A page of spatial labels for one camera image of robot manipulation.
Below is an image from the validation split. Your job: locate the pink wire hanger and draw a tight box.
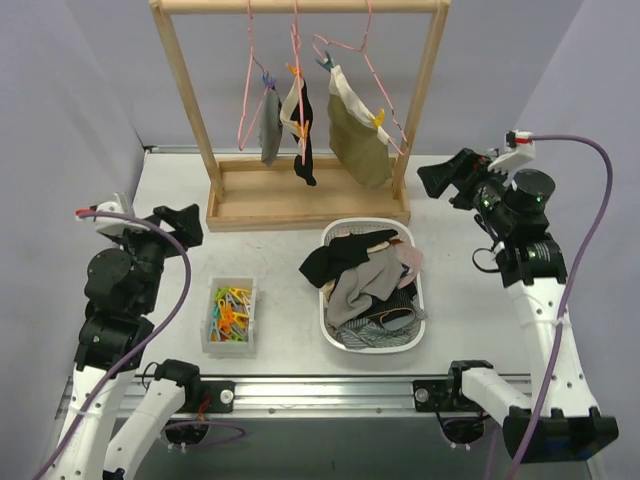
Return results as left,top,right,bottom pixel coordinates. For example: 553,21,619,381
237,0,270,152
291,0,308,166
312,0,408,143

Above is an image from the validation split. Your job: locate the olive and cream underwear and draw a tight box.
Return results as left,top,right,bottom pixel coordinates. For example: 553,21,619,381
327,65,392,188

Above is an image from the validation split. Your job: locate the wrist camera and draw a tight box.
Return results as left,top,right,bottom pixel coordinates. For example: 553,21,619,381
488,130,536,174
75,192,135,237

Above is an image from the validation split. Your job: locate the purple clothespin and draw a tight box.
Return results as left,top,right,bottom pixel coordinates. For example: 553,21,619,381
262,72,277,90

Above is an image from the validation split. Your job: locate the aluminium front rail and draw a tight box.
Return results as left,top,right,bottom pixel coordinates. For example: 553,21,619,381
54,372,536,420

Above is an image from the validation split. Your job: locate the wooden clothes rack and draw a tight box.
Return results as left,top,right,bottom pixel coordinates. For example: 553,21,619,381
150,0,450,232

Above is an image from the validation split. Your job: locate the grey underwear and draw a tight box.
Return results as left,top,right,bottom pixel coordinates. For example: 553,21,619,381
259,88,283,166

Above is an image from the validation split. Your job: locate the yellow clothespin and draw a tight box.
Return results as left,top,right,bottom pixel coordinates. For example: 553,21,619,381
369,108,385,128

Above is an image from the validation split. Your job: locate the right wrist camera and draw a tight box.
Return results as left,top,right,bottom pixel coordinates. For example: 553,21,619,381
488,130,536,174

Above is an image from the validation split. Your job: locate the white laundry basket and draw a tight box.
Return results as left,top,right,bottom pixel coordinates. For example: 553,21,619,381
319,217,426,355

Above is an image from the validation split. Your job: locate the black and cream underwear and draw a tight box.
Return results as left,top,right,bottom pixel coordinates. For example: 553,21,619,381
280,78,317,187

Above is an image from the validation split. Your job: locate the orange clothespin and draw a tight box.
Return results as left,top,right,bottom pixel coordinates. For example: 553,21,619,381
286,63,303,78
295,120,310,140

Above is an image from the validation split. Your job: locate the white clothespin box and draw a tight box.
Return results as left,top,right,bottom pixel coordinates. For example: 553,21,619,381
200,276,258,358

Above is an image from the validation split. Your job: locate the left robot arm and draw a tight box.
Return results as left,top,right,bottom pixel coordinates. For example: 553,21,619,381
35,199,235,479

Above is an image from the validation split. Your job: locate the teal clothespin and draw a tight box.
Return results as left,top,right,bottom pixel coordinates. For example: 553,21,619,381
316,51,334,72

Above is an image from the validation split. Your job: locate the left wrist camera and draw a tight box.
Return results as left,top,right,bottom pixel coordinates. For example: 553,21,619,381
75,192,135,237

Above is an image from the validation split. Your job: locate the pink garment in basket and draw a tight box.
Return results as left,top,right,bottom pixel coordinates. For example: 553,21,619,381
394,242,423,274

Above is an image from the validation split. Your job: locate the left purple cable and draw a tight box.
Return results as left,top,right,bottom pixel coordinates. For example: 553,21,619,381
32,211,193,480

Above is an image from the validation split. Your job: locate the grey garment in basket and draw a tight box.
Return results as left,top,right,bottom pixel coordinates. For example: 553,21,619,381
326,259,403,328

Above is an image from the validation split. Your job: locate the striped garment in basket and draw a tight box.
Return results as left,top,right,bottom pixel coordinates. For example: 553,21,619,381
335,306,427,350

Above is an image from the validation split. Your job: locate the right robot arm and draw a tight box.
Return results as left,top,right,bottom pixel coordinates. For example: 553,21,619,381
417,149,619,463

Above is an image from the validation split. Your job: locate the black garment in basket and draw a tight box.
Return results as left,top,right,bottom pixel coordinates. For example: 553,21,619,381
299,229,398,288

